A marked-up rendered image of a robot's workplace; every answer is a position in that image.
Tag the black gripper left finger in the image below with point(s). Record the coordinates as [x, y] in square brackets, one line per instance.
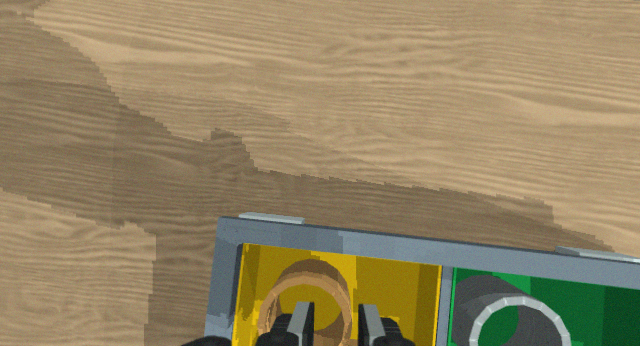
[295, 329]

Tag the grey metal sleeve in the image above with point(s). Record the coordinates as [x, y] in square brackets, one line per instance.
[478, 296]

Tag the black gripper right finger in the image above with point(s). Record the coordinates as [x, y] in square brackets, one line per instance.
[374, 330]

